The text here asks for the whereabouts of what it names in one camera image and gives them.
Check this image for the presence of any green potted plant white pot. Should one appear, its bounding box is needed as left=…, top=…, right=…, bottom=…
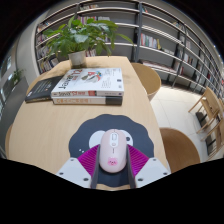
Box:
left=43, top=15, right=134, bottom=69

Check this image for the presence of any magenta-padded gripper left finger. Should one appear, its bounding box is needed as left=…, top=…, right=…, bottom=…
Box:
left=55, top=143, right=101, bottom=190

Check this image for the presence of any black hardcover book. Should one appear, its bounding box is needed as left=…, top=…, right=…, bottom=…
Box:
left=24, top=75, right=64, bottom=104

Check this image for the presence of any white book red spine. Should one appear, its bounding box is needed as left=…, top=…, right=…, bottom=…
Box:
left=52, top=95, right=123, bottom=106

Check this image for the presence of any grey bookshelf unit with books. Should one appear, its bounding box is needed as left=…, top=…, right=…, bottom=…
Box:
left=34, top=0, right=224, bottom=98

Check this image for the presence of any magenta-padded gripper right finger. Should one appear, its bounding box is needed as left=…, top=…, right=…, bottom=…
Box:
left=125, top=143, right=172, bottom=190

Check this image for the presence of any white thick book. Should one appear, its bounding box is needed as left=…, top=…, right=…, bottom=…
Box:
left=50, top=67, right=125, bottom=98

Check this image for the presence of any pale pink computer mouse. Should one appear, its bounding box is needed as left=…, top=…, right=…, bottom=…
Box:
left=98, top=129, right=128, bottom=174

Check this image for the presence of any green floor plant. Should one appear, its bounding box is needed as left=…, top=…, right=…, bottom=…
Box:
left=11, top=68, right=26, bottom=86

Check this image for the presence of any dark scalloped mouse pad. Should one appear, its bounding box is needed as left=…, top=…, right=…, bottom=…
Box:
left=68, top=113, right=155, bottom=188

